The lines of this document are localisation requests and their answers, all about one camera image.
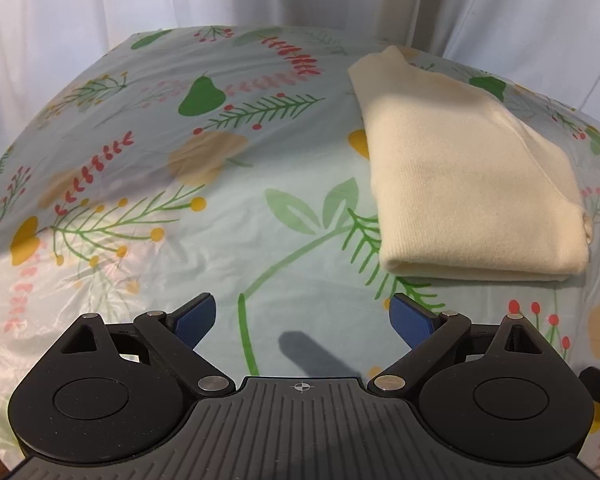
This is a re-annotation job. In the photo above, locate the cream knit garment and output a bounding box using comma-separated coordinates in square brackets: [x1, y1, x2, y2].
[347, 45, 592, 284]

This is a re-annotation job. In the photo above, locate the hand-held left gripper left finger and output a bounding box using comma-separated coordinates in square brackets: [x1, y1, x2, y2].
[55, 292, 236, 396]

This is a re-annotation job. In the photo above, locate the floral printed tablecloth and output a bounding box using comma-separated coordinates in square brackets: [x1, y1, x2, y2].
[0, 25, 600, 480]

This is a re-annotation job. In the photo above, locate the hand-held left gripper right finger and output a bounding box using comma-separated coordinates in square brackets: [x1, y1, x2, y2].
[370, 293, 551, 396]

